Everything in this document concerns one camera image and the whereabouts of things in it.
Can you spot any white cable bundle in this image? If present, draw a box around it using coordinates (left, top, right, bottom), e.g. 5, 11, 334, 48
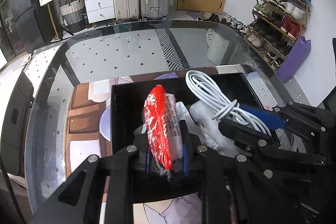
184, 69, 272, 136

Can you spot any black divided storage box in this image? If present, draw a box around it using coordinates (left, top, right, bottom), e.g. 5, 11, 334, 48
106, 78, 276, 209

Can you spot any red printed plastic bag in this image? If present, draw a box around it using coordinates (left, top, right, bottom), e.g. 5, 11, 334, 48
143, 85, 183, 179

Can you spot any black chair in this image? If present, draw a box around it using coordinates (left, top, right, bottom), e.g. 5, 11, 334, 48
1, 71, 34, 177

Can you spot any purple bag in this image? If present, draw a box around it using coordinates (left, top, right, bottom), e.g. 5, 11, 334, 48
276, 36, 311, 83

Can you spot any wooden shoe rack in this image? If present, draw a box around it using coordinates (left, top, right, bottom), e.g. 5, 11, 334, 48
244, 0, 311, 72

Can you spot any white foam sheet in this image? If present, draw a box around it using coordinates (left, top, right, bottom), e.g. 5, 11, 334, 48
175, 101, 243, 158

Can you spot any striped laundry basket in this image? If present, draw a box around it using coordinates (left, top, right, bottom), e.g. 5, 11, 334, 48
59, 0, 86, 33

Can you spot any black refrigerator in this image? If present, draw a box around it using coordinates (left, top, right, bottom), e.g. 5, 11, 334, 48
1, 0, 59, 61

